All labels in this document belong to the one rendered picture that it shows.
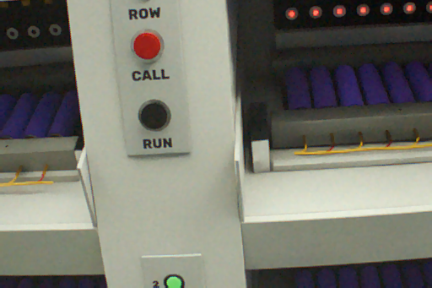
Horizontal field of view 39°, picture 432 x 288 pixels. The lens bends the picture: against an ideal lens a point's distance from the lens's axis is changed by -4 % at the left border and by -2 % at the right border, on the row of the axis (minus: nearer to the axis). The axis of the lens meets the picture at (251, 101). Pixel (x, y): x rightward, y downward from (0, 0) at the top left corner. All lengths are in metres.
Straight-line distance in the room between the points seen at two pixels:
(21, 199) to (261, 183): 0.17
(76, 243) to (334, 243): 0.17
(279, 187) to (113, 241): 0.12
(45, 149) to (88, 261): 0.09
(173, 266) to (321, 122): 0.15
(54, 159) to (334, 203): 0.20
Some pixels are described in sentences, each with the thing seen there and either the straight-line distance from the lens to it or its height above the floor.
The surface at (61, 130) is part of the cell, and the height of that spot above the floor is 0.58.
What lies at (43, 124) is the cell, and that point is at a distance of 0.51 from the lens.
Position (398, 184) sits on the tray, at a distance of 0.44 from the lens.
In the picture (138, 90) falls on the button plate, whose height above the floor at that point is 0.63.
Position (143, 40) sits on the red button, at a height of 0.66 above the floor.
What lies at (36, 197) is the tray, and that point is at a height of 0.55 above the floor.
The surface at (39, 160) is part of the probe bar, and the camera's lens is 0.47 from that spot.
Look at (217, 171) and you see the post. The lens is 0.40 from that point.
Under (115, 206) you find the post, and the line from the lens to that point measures 0.42.
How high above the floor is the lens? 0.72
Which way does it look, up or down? 15 degrees down
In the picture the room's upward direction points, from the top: 4 degrees counter-clockwise
